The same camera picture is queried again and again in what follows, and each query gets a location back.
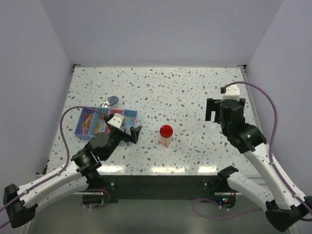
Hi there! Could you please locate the four-compartment candy tray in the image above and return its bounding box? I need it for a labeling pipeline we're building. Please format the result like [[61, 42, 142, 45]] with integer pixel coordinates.
[[75, 107, 138, 140]]

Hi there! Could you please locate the red jar lid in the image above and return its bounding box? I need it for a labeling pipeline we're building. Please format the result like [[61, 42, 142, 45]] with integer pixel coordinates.
[[159, 125, 173, 138]]

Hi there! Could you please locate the clear plastic jar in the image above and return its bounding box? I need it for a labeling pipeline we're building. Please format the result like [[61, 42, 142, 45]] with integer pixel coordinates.
[[159, 134, 173, 146]]

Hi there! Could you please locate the metal candy scoop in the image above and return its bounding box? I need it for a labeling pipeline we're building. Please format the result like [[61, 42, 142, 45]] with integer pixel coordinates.
[[100, 96, 119, 108]]

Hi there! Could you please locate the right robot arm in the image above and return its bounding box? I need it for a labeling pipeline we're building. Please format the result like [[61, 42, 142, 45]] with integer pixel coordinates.
[[205, 98, 312, 232]]

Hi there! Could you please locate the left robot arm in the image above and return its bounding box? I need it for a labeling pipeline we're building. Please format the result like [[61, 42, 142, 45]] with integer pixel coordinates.
[[1, 126, 142, 228]]

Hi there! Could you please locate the star candies pile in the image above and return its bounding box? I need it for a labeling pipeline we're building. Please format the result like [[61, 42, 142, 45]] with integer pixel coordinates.
[[125, 116, 136, 129]]

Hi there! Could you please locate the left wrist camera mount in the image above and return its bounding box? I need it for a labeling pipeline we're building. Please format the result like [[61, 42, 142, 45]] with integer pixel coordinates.
[[107, 113, 126, 131]]

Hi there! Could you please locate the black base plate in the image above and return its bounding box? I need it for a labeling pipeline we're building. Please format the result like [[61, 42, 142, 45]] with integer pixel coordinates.
[[82, 175, 237, 205]]

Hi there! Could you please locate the aluminium frame rail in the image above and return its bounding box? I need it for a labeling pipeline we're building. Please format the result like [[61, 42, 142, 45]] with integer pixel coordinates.
[[30, 64, 269, 195]]

